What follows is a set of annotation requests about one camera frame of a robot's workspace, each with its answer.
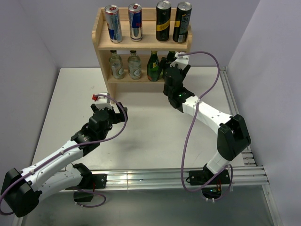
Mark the green glass bottle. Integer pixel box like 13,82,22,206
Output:
147,51,159,82
166,51,175,62

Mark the green glass bottle front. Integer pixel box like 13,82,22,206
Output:
147,51,159,82

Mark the clear glass bottle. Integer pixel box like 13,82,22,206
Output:
109,50,124,80
127,50,142,80

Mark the clear glass bottle front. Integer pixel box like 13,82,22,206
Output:
109,50,124,80

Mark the red blue silver can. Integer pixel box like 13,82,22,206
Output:
128,3,143,41

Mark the silver blue white can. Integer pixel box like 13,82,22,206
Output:
104,5,122,43

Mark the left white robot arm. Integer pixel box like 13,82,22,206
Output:
0,101,128,218

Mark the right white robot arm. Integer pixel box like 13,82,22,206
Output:
159,57,251,186

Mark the wooden two-tier shelf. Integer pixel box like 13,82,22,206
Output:
92,8,192,97

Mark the black can yellow label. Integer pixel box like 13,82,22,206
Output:
173,2,192,43

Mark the black can yellow band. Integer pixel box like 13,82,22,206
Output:
156,0,171,42

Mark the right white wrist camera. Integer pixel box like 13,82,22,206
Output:
170,52,189,70

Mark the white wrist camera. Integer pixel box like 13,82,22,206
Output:
92,92,113,110
170,52,189,70

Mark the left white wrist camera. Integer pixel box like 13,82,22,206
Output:
92,92,113,110

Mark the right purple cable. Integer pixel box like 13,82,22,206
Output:
178,51,234,201

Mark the purple cable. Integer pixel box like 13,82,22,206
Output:
0,94,129,217
178,51,234,201

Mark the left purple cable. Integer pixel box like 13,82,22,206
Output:
0,94,129,217

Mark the aluminium side rail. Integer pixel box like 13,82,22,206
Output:
220,67,269,186

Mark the aluminium front rail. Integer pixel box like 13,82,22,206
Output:
92,167,269,191

